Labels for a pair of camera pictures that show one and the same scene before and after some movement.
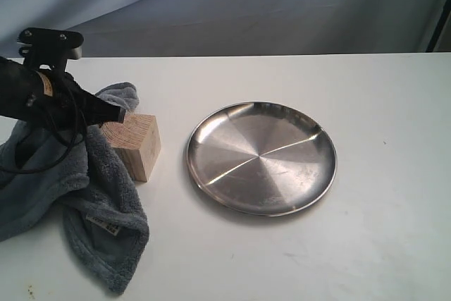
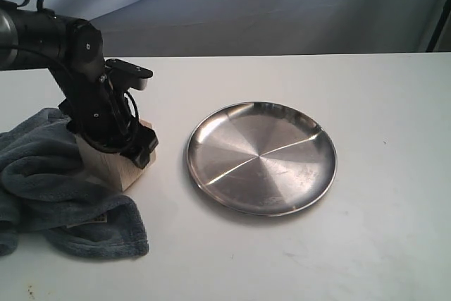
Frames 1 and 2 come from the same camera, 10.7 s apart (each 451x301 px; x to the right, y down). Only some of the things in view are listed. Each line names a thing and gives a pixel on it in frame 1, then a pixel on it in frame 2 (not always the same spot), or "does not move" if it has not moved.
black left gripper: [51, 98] -> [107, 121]
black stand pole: [445, 13] does not move
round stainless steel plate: [263, 158] does not move
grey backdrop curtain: [155, 9] does not move
